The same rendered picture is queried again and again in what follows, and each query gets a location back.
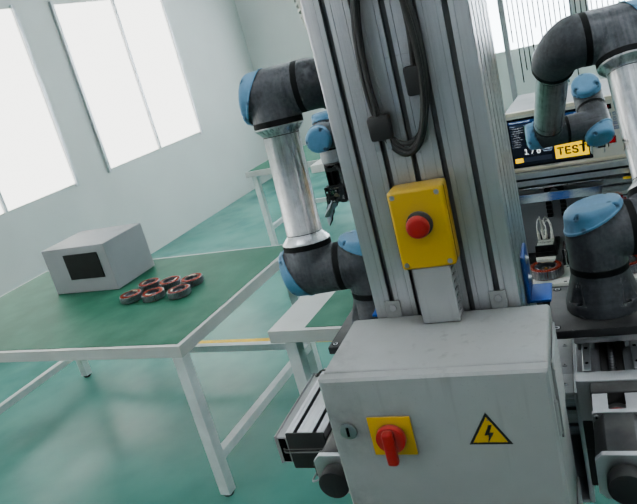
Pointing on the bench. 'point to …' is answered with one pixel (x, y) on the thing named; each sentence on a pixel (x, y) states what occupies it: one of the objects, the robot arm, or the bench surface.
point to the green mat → (334, 310)
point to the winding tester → (523, 106)
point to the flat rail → (560, 194)
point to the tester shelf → (572, 172)
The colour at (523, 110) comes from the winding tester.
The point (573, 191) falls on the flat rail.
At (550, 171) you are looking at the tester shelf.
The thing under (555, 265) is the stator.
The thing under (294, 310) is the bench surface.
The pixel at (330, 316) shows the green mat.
